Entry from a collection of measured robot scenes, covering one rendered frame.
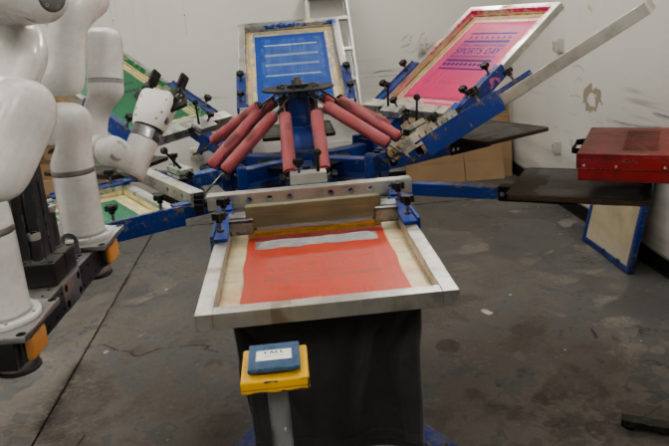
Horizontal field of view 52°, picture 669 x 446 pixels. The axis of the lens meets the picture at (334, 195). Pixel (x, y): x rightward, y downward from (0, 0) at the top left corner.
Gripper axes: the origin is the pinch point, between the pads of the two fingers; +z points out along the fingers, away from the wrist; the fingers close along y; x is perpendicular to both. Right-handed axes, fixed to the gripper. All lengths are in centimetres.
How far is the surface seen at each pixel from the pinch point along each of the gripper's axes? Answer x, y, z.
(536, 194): 95, -83, 18
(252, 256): 35, -21, -35
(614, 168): 83, -106, 27
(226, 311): 0, -40, -53
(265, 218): 43, -16, -22
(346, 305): 9, -63, -44
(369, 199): 52, -43, -7
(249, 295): 15, -36, -47
